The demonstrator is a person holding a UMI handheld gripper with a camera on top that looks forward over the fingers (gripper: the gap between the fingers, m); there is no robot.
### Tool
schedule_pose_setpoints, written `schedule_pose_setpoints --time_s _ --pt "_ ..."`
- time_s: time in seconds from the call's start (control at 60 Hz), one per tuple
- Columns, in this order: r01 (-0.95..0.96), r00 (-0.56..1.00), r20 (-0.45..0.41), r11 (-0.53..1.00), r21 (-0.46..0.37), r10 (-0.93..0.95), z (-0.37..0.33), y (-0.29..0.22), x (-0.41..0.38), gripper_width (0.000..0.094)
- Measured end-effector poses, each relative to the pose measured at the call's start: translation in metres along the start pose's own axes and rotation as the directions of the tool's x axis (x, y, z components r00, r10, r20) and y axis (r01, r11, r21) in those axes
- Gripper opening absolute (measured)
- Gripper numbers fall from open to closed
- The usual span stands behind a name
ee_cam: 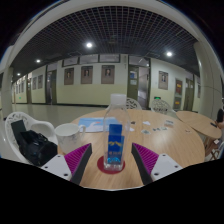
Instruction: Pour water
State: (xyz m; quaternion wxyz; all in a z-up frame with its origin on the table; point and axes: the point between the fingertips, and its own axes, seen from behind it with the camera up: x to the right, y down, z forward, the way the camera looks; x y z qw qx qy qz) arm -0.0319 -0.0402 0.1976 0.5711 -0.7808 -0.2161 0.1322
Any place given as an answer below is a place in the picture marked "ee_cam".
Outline round wooden side table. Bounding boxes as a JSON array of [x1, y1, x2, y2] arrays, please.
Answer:
[[175, 110, 223, 158]]

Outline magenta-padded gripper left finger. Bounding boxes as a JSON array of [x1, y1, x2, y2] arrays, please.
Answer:
[[39, 142, 94, 186]]

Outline white lattice-back chair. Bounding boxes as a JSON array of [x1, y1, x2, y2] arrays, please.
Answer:
[[150, 98, 174, 116], [125, 97, 143, 111]]

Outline open glass door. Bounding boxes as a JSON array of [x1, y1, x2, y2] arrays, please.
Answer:
[[127, 64, 151, 109]]

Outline clear blue-labelled water bottle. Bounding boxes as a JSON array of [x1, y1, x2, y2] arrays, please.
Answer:
[[102, 93, 131, 172]]

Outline folding chair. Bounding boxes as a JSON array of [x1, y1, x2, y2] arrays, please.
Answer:
[[209, 139, 224, 161]]

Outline black bag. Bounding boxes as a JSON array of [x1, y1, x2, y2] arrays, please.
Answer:
[[10, 119, 58, 167]]

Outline round ceiling lights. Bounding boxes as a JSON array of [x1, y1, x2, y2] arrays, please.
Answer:
[[14, 41, 174, 78]]

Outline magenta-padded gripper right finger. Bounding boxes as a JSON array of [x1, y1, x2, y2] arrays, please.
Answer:
[[130, 142, 184, 186]]

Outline round red coaster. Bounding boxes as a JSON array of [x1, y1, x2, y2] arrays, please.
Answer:
[[96, 155, 126, 175]]

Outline white plastic chair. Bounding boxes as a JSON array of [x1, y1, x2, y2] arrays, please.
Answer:
[[3, 111, 59, 164]]

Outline blue and white booklet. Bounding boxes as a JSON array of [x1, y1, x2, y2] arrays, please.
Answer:
[[78, 116, 118, 133]]

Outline white mug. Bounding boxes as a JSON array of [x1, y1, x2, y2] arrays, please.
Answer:
[[54, 122, 87, 155]]

